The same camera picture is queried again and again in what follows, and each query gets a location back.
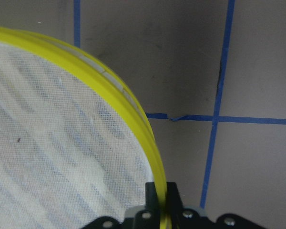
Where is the yellow top steamer layer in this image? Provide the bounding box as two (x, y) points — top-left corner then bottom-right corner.
(0, 24), (170, 229)

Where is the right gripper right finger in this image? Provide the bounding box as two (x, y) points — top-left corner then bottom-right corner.
(166, 182), (183, 214)

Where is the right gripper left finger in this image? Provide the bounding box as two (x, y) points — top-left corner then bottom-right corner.
(145, 182), (160, 212)

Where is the white steamer cloth liner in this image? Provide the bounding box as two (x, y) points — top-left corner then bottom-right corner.
(0, 40), (155, 229)

